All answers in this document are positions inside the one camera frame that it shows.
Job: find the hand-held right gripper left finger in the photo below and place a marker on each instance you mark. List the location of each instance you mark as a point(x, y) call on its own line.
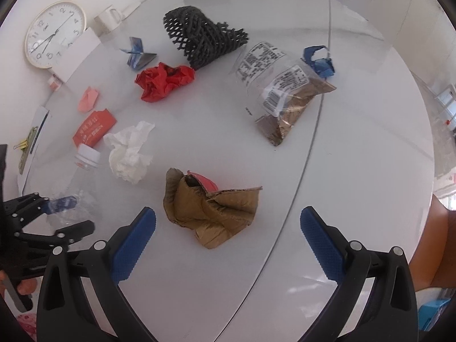
point(133, 245)

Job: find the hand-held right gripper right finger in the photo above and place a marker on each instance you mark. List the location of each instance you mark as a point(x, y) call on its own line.
point(322, 245)

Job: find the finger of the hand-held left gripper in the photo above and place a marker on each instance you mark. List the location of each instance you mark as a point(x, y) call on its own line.
point(76, 228)
point(58, 203)

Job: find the clear plastic bottle white cap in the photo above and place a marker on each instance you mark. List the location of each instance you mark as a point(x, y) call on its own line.
point(86, 158)

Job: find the clear plastic snack bag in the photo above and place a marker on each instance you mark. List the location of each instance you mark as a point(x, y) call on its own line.
point(285, 114)

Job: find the blue wrapper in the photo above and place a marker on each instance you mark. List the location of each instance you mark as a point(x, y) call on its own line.
point(322, 66)

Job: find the person's left hand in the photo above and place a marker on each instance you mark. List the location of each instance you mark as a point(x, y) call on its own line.
point(23, 286)

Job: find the yellow binder clip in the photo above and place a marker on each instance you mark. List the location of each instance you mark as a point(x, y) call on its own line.
point(22, 145)

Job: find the pink patterned cloth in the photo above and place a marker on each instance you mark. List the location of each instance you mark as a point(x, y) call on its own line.
point(26, 326)

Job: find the brown crumpled cardboard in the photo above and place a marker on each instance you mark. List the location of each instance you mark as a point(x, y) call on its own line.
point(199, 210)

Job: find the white crumpled tissue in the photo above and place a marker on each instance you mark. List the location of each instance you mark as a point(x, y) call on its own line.
point(126, 156)

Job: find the red paper packet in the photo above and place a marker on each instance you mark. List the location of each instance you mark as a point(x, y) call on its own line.
point(93, 128)

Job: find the white paper sheets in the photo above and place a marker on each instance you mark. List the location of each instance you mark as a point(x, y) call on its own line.
point(41, 121)

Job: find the pink folded paper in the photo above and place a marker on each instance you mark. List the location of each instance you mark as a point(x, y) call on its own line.
point(88, 100)

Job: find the brown chair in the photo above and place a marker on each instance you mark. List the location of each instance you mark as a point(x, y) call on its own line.
point(434, 242)

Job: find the small red white box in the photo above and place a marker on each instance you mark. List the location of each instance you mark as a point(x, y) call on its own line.
point(55, 82)

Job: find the light blue box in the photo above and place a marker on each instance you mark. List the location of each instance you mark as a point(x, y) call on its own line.
point(433, 311)

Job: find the white card box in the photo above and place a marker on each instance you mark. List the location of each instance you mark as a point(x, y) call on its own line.
point(80, 53)

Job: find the crumpled red paper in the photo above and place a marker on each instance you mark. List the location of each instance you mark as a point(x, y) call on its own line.
point(160, 82)

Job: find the blue folded paper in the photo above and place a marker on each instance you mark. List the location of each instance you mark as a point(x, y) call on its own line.
point(137, 57)

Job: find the white mug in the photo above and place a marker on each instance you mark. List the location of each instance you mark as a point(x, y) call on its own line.
point(107, 19)

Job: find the black foam mesh net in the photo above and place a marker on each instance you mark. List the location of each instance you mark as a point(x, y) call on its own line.
point(199, 35)

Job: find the white round wall clock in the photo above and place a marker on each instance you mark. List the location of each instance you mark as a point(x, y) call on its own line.
point(53, 32)

